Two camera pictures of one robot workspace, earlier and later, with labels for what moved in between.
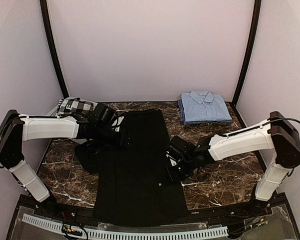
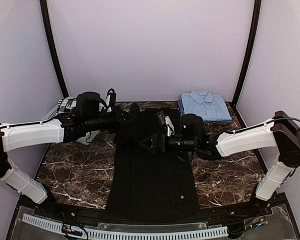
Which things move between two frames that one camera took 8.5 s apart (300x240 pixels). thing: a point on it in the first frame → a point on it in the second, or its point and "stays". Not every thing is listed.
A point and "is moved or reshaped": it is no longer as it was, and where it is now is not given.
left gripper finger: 127,141 → 123,121
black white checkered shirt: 75,105 stays
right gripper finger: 171,174 → 153,139
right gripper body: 184,170 → 185,143
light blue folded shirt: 198,106 stays
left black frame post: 48,25 stays
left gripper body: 110,140 → 105,122
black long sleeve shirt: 134,187 is moved or reshaped
